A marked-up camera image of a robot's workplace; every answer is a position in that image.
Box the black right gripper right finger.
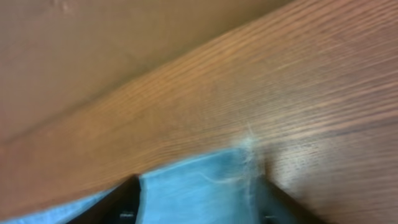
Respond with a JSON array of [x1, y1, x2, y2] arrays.
[[256, 177, 326, 224]]

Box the light blue denim jeans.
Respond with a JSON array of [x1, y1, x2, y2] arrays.
[[5, 139, 259, 224]]

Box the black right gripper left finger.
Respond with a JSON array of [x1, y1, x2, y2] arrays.
[[67, 175, 141, 224]]

